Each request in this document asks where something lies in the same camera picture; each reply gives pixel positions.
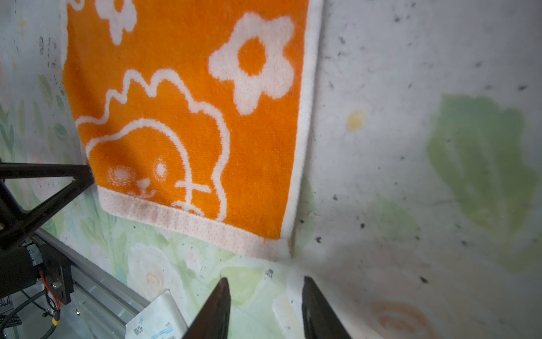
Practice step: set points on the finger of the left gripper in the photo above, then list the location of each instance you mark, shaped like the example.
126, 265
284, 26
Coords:
17, 223

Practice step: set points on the aluminium front rail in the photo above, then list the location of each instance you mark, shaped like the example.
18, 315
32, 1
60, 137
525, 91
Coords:
99, 301

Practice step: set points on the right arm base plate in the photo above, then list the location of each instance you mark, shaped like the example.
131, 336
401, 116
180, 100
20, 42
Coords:
34, 261

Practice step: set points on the white blue packet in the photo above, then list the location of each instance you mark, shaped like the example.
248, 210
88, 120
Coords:
160, 319

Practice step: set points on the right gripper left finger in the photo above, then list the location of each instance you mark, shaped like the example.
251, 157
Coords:
213, 320

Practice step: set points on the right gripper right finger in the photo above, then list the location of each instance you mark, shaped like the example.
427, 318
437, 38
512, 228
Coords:
319, 319

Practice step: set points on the orange white floral towel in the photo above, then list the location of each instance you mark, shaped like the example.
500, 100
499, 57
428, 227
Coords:
195, 115

